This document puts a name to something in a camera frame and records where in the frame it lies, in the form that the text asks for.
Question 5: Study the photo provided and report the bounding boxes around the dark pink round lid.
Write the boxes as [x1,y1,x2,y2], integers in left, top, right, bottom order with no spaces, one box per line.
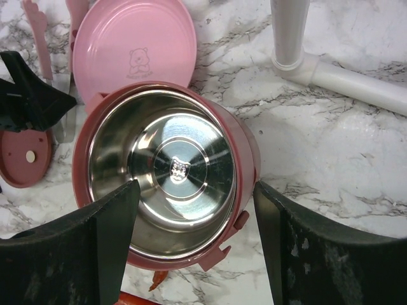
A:
[1,130,53,188]

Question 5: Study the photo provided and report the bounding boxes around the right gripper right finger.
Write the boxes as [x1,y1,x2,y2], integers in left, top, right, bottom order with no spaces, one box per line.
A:
[253,182,406,304]

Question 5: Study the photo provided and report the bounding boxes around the pink food tongs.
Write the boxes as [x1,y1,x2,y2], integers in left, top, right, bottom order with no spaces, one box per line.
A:
[22,0,93,144]

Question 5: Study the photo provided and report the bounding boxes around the red sausage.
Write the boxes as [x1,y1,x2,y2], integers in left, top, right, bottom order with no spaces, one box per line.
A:
[116,292,151,305]

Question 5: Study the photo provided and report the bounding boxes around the pink steel lunch pot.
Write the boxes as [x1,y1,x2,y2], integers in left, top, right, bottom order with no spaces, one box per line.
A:
[72,82,261,271]

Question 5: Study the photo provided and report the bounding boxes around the pink food plate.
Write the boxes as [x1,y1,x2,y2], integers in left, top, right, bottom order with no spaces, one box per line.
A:
[72,1,197,104]

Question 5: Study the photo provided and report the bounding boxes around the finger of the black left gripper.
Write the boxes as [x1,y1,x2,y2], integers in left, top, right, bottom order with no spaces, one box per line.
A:
[1,51,76,132]

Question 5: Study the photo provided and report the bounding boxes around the white pipe frame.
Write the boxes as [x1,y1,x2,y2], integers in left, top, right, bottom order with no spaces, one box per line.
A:
[270,0,406,116]

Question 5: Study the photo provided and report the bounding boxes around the red braised meat piece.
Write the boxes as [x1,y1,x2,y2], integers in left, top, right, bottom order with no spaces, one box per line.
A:
[149,271,169,291]

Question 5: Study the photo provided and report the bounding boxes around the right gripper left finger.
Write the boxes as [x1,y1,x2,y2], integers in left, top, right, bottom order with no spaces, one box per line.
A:
[1,180,141,304]

